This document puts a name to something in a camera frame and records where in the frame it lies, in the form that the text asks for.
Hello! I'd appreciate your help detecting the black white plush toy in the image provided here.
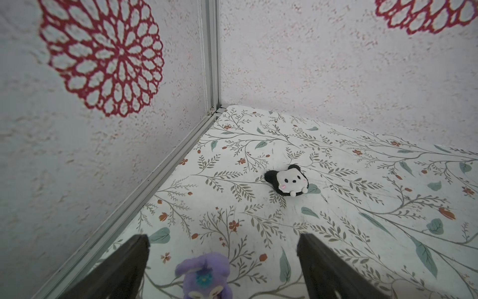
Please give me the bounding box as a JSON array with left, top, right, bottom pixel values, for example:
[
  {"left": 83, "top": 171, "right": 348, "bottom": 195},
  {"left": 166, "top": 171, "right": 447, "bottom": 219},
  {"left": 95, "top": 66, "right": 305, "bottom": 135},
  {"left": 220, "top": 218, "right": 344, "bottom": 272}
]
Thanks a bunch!
[{"left": 265, "top": 164, "right": 309, "bottom": 197}]

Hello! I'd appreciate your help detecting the floral table mat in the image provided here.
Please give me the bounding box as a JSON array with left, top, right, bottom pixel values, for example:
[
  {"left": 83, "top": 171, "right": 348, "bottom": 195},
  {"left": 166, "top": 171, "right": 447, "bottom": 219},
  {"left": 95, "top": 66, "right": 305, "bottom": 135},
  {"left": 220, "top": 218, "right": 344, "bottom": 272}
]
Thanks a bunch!
[{"left": 102, "top": 106, "right": 478, "bottom": 299}]

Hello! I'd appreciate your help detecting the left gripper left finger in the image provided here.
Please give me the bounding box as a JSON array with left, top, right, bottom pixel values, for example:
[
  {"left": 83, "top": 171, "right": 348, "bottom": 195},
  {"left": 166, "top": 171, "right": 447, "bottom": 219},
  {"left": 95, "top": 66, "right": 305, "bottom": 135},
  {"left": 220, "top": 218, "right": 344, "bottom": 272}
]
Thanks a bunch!
[{"left": 60, "top": 234, "right": 150, "bottom": 299}]

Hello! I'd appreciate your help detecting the purple bunny toy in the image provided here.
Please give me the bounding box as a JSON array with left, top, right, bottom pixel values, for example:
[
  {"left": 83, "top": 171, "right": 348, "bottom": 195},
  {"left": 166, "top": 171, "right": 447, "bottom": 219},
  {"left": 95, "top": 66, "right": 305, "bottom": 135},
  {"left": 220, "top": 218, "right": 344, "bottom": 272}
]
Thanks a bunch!
[{"left": 175, "top": 252, "right": 233, "bottom": 299}]

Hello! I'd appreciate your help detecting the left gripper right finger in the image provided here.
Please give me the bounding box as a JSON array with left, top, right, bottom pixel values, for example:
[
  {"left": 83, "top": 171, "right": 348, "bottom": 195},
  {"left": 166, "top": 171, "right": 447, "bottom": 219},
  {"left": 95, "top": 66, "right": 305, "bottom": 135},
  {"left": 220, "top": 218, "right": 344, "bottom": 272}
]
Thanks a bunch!
[{"left": 297, "top": 234, "right": 388, "bottom": 299}]

